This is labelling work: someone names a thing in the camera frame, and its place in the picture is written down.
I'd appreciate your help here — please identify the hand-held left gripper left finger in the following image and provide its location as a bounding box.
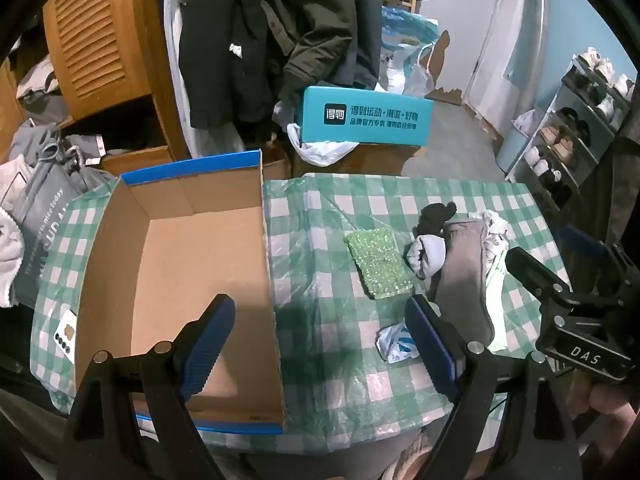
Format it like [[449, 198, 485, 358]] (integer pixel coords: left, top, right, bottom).
[[56, 294, 236, 480]]

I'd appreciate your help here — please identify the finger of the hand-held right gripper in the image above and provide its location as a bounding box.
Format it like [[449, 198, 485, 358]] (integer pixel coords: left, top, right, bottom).
[[505, 246, 572, 303], [557, 225, 626, 271]]

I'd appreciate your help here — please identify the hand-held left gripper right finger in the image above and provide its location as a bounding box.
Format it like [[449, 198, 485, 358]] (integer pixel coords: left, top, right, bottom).
[[404, 294, 583, 480]]

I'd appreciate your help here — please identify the white-blue plastic bag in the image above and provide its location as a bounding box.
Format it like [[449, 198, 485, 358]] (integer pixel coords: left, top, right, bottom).
[[376, 322, 421, 363]]

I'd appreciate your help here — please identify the white printed cloth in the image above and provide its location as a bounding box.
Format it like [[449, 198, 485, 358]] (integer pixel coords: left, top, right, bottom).
[[467, 210, 511, 281]]

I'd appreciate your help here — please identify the grey-brown cloth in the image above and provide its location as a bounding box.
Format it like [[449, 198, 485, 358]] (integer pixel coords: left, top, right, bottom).
[[432, 220, 496, 346]]

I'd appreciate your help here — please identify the blue-rimmed cardboard box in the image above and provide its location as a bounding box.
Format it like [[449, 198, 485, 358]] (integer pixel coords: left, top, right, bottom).
[[74, 149, 285, 436]]

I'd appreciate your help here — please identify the light grey sock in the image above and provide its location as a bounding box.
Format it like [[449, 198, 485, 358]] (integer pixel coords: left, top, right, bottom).
[[405, 234, 447, 281]]

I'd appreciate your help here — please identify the green glitter scouring cloth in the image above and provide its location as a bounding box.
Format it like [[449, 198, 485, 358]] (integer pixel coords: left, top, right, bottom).
[[345, 227, 416, 301]]

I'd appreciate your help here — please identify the black sock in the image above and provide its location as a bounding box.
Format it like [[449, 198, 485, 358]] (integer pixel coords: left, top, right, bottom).
[[413, 201, 458, 238]]

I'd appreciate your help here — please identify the person's right hand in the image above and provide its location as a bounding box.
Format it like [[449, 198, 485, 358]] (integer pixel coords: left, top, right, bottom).
[[570, 374, 640, 443]]

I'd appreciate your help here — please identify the group of shoes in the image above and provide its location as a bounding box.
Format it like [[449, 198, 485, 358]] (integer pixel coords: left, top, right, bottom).
[[525, 47, 636, 196]]

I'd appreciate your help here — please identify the light blue trash bin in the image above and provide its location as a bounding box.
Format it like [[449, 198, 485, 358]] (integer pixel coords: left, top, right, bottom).
[[495, 120, 538, 176]]

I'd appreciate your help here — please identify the pale blue shoe rack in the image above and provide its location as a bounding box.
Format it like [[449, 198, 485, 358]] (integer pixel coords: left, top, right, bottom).
[[505, 52, 633, 211]]

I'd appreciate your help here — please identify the white smartphone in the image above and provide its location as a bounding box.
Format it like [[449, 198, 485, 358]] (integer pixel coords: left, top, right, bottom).
[[54, 310, 77, 361]]

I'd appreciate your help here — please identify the green checked tablecloth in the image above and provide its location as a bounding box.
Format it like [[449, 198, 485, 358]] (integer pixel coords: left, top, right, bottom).
[[30, 172, 571, 441]]

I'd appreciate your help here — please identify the grey printed tote bag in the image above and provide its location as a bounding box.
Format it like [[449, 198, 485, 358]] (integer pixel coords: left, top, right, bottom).
[[10, 160, 121, 311]]

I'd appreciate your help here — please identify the white plastic bag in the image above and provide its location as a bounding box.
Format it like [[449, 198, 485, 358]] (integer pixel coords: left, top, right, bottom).
[[286, 122, 361, 167]]

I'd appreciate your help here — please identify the white door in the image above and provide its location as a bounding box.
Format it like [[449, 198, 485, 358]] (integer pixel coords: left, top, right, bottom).
[[465, 0, 551, 111]]

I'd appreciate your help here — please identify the white fluffy cloth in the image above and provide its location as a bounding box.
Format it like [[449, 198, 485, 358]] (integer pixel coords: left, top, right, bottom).
[[0, 167, 26, 306]]

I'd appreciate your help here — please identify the teal printed box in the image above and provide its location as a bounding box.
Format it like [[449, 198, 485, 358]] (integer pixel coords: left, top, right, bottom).
[[297, 85, 435, 147]]

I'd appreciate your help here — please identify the grey clothes pile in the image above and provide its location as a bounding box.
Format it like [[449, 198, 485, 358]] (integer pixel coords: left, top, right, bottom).
[[10, 120, 106, 171]]

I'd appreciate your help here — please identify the blue translucent plastic bag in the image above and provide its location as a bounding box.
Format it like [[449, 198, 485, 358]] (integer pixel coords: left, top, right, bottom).
[[380, 7, 441, 96]]

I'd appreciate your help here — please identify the wooden louvred wardrobe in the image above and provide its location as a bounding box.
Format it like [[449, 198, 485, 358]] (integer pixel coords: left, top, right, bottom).
[[0, 0, 196, 176]]

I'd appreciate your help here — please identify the dark hanging jacket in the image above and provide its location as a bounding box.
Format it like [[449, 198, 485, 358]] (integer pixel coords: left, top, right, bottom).
[[177, 0, 381, 128]]

